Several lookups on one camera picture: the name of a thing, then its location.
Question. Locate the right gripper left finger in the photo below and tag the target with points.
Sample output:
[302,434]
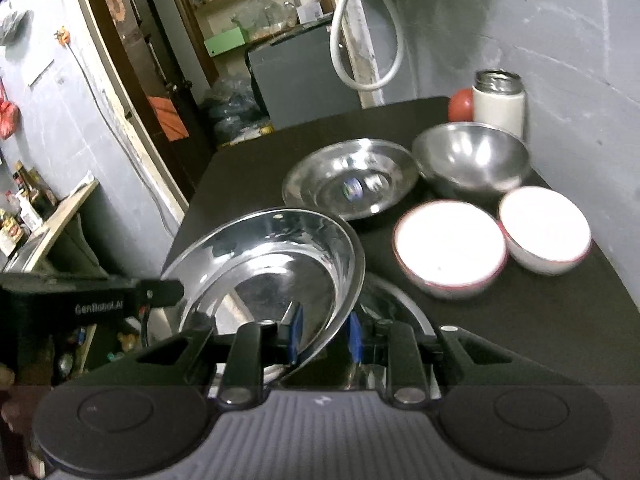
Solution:
[255,346]

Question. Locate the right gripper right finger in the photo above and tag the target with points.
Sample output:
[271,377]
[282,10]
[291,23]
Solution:
[387,356]

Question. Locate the large steel plate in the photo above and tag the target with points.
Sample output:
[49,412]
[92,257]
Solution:
[259,268]

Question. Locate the white bowl red rim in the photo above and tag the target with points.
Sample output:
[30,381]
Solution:
[450,249]
[545,232]

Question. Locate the steel plate with sticker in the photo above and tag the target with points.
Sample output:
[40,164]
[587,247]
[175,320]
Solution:
[353,179]

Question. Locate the deep steel bowl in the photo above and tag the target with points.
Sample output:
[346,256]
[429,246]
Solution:
[471,160]

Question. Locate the wooden side shelf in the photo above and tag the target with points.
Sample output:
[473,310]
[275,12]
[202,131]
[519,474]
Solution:
[33,256]

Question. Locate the steel plate under gripper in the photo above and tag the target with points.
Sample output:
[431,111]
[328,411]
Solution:
[380,303]

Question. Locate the orange crate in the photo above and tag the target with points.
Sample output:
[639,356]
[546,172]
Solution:
[168,118]

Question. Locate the dark grey cabinet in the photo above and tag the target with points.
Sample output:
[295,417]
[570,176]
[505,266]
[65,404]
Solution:
[294,80]

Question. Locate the red ball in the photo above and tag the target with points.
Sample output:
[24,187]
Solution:
[460,106]

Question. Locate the white steel thermos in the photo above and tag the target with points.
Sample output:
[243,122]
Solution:
[499,100]

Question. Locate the green box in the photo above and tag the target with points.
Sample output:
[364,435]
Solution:
[225,41]

